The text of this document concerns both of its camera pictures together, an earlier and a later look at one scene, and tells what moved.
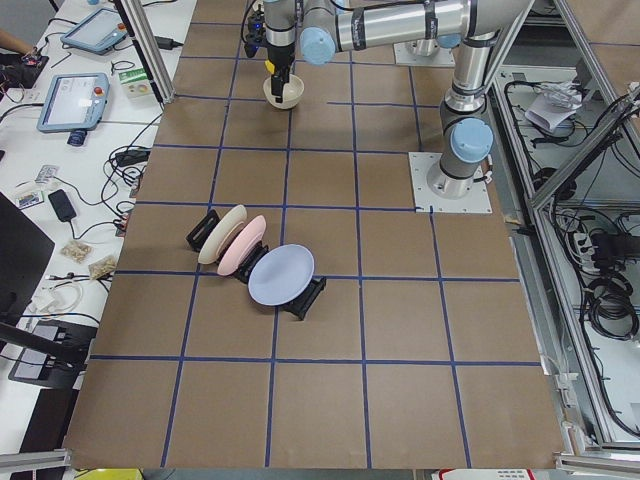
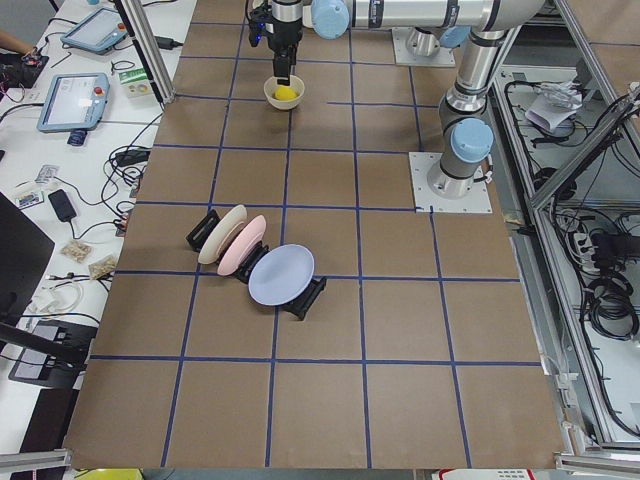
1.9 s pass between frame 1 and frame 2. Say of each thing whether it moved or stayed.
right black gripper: stayed
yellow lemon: moved
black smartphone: stayed
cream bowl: stayed
